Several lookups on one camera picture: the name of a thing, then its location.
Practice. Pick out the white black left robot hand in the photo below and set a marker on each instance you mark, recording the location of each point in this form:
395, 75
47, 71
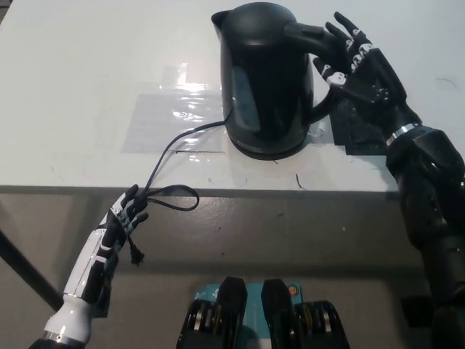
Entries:
89, 261

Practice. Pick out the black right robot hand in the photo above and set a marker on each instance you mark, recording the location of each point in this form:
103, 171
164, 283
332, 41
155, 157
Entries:
378, 87

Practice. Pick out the black electric kettle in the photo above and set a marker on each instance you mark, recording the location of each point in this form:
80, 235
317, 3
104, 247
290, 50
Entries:
265, 80

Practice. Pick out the black round kettle base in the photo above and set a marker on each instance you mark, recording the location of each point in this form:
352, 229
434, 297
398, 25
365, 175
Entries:
269, 154

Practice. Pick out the black robot legs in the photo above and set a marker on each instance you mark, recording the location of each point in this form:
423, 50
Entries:
232, 312

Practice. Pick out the black tape patch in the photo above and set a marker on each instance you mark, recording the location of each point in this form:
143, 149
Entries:
348, 131

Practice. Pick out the transparent tape patch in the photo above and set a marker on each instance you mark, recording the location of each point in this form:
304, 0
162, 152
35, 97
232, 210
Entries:
152, 123

